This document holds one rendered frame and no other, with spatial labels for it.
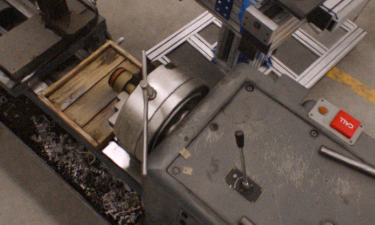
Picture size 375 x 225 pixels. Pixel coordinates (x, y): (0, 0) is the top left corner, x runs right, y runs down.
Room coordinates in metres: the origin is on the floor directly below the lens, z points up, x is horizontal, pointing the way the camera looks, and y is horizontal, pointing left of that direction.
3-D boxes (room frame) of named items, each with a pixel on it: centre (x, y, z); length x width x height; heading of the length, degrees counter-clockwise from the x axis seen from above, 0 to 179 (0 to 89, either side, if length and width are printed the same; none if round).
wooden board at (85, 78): (0.69, 0.32, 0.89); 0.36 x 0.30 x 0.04; 148
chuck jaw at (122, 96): (0.51, 0.19, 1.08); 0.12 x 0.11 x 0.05; 148
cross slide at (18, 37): (0.88, 0.58, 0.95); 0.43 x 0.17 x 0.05; 148
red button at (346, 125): (0.50, -0.42, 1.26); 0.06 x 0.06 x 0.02; 58
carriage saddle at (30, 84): (0.89, 0.63, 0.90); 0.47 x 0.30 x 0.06; 148
